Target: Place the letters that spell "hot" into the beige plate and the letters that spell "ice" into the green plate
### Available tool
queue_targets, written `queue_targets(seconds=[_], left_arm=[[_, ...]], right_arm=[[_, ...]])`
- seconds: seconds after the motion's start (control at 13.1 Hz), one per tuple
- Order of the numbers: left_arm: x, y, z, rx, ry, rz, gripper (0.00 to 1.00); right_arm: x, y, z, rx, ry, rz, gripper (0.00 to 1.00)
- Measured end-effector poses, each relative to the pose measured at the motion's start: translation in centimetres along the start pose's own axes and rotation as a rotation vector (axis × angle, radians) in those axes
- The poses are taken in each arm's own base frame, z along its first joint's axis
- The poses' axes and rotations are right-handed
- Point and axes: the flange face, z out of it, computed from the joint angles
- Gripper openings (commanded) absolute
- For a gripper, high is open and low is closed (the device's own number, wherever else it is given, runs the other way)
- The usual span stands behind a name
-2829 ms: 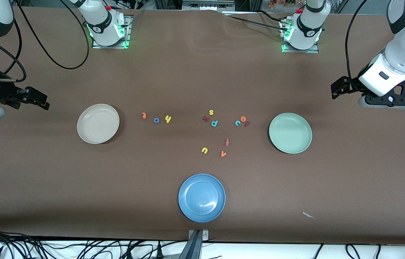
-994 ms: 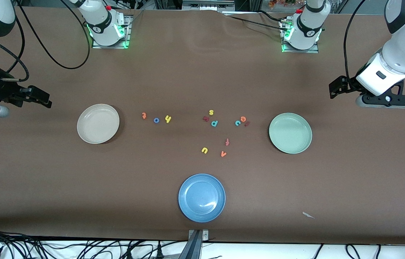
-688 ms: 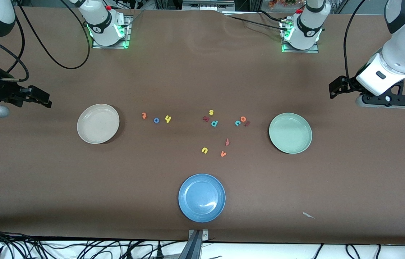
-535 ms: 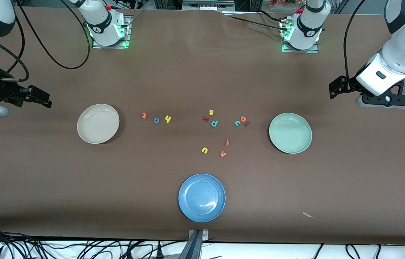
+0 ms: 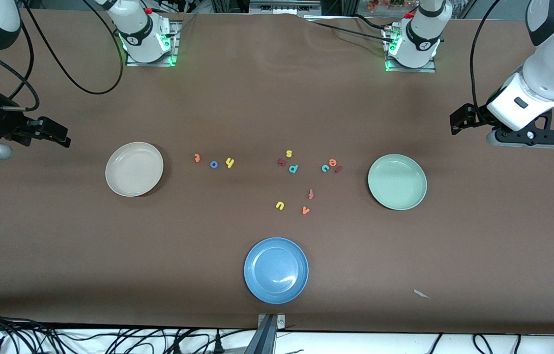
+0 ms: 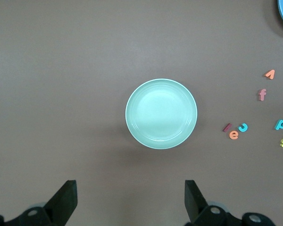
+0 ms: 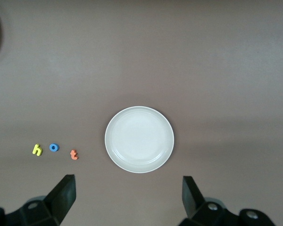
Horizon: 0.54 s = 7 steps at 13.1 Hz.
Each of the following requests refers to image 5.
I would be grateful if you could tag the yellow foam letter y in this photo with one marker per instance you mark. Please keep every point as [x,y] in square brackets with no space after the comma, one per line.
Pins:
[229,162]

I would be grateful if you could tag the beige brown plate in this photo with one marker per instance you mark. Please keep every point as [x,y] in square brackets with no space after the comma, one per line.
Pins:
[134,169]

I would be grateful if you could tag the pale green plate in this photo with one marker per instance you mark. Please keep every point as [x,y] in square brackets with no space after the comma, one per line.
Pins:
[397,182]

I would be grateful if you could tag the orange artificial flowers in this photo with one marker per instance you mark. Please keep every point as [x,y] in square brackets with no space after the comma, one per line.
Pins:
[390,4]

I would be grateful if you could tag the teal foam letter p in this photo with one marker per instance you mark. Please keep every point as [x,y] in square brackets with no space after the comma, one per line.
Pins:
[290,169]

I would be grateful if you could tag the white paper scrap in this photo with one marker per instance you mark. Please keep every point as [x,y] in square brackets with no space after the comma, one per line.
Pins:
[422,294]

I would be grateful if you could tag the brown paper table cover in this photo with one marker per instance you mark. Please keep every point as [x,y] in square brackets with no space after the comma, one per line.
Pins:
[276,98]

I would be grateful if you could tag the yellow foam letter u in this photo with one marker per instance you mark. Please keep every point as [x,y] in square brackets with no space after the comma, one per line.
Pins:
[277,206]

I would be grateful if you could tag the grey power strip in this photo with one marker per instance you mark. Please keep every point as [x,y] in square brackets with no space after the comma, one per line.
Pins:
[281,7]

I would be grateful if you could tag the blue plate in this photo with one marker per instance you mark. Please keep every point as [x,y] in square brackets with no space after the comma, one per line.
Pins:
[276,270]

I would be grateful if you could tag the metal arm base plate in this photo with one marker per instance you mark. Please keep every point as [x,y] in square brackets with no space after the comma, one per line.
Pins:
[134,63]
[429,69]

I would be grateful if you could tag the metal camera stand bracket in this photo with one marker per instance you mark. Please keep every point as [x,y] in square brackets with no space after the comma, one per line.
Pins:
[271,327]

